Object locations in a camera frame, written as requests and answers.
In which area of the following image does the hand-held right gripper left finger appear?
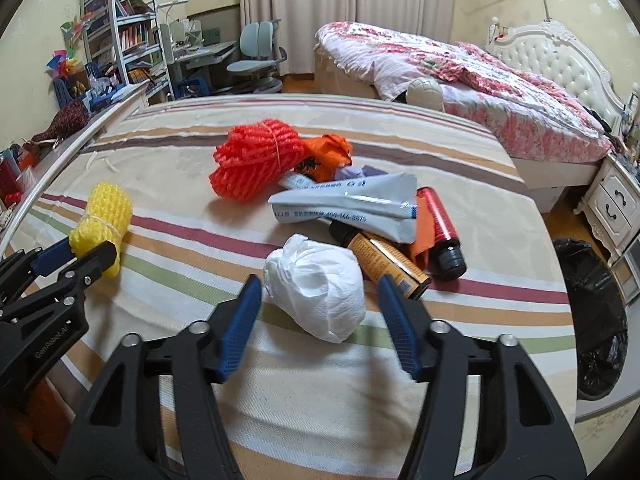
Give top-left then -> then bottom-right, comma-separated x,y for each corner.
57,275 -> 264,480

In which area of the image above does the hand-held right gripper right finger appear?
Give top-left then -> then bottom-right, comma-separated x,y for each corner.
377,275 -> 587,480

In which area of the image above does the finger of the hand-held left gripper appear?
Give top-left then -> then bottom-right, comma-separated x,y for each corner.
0,237 -> 77,302
0,241 -> 119,324

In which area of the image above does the yellow foam fruit net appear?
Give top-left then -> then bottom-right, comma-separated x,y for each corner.
69,181 -> 134,279

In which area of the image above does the orange labelled bottle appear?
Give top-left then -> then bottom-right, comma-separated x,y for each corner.
329,222 -> 432,302

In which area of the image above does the white tissue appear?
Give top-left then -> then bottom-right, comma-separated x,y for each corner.
263,233 -> 367,344

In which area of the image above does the orange paper packet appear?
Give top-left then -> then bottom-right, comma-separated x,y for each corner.
399,195 -> 437,272

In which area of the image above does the white plastic packet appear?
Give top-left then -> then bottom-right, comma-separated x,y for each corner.
272,172 -> 419,246

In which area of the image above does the purple paper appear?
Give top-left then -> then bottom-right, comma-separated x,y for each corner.
334,164 -> 387,184

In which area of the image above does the red foam fruit net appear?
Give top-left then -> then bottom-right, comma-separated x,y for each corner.
208,118 -> 307,204

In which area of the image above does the orange plastic bag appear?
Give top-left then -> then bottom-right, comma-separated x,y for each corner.
299,133 -> 354,184

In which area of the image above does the black-lined trash bin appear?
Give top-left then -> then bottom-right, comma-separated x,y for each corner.
552,237 -> 629,402

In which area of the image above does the striped bed sheet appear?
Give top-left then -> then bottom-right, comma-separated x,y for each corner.
0,92 -> 577,480

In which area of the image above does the red thread spool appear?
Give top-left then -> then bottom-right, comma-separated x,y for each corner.
416,187 -> 469,281

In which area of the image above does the white toothpaste tube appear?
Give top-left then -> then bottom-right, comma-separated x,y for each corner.
268,191 -> 419,222

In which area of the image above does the dark red knit cloth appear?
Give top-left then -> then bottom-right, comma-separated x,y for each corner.
32,99 -> 91,144

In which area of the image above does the blue plastic basket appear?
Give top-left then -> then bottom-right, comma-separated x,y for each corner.
52,62 -> 120,112

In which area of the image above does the blue crate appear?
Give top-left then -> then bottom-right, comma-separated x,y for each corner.
176,76 -> 209,99

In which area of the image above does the colourful pinwheel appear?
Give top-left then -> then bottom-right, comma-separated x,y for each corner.
47,14 -> 87,79

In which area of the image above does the cream round cushion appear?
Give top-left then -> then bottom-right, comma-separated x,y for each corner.
405,78 -> 445,112

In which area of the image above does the plastic drawer unit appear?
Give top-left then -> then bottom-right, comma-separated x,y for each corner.
606,249 -> 640,307

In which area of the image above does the grey study desk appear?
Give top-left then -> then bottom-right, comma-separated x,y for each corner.
164,15 -> 239,97

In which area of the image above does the white bookshelf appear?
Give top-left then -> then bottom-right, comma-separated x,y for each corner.
79,0 -> 174,102

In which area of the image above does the white nightstand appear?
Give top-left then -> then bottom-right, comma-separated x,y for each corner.
574,151 -> 640,262

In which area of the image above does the bed with floral bedding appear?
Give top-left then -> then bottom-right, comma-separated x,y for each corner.
314,21 -> 614,163

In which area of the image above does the grey-blue office chair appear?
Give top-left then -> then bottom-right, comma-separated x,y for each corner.
225,20 -> 289,94

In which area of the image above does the nightstand clutter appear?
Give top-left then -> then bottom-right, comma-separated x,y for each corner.
606,89 -> 640,162

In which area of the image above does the white tufted headboard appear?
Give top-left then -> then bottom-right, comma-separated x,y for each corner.
484,20 -> 629,132

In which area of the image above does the beige curtain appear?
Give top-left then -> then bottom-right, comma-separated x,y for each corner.
239,0 -> 457,79

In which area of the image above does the white bed rail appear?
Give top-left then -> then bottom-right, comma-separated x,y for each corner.
0,82 -> 151,257

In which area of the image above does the white bed frame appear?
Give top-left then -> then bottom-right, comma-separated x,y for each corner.
313,47 -> 603,213

